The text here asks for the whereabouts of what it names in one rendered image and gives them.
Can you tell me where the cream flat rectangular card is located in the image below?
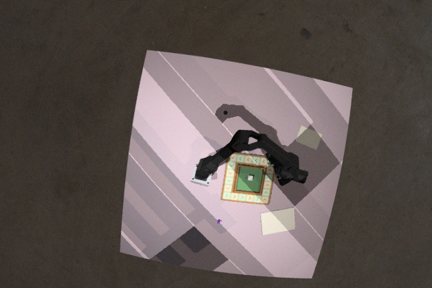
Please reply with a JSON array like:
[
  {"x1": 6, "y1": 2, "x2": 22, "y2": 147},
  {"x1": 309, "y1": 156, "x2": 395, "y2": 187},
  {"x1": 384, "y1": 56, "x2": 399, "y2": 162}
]
[{"x1": 296, "y1": 125, "x2": 322, "y2": 150}]

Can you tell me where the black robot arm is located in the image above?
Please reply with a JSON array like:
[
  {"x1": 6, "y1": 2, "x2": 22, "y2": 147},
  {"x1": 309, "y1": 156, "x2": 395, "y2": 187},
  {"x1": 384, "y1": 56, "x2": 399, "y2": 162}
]
[{"x1": 195, "y1": 130, "x2": 308, "y2": 184}]

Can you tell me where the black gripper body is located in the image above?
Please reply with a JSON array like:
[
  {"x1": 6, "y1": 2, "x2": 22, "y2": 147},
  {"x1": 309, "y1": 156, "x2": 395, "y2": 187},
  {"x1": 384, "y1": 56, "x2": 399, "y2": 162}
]
[{"x1": 266, "y1": 153, "x2": 291, "y2": 186}]

